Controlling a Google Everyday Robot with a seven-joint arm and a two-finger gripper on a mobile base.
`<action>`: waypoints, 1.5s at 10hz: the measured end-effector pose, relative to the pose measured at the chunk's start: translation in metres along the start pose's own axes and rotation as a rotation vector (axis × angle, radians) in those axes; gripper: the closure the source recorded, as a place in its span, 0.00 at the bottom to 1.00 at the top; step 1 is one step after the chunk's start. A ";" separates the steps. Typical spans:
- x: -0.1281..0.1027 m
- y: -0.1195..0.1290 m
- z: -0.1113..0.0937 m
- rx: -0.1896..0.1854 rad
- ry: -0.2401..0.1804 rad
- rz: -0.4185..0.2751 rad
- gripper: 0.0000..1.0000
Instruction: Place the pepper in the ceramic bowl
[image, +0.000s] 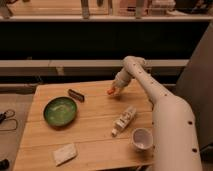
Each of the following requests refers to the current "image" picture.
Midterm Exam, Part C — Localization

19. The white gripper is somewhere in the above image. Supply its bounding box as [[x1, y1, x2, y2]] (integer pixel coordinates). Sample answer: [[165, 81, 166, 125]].
[[113, 70, 129, 93]]

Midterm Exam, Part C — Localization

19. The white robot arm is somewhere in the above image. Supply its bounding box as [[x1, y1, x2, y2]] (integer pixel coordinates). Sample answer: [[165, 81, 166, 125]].
[[112, 56, 202, 171]]

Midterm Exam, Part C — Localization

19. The green ceramic bowl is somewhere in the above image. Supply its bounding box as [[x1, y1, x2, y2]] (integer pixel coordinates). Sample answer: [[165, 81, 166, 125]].
[[43, 97, 77, 127]]

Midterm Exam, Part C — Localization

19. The white plastic bottle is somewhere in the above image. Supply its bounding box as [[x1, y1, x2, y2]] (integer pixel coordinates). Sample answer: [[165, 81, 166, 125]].
[[111, 106, 137, 137]]

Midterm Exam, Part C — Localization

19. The dark rectangular block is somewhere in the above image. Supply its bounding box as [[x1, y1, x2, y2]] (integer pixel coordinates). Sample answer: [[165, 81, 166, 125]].
[[68, 89, 85, 102]]

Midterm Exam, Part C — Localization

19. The white cup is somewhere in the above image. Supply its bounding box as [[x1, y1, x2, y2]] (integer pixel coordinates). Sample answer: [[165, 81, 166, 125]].
[[131, 128, 153, 151]]

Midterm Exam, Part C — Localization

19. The white sponge block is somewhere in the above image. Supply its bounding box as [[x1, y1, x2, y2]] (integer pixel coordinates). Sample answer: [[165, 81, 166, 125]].
[[53, 143, 77, 166]]

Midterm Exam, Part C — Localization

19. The black object on floor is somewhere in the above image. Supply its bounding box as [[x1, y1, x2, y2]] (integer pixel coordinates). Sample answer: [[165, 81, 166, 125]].
[[0, 159, 10, 170]]

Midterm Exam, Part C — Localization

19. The black cable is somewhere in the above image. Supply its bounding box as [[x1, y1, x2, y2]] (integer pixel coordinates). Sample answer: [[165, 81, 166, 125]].
[[0, 109, 19, 132]]

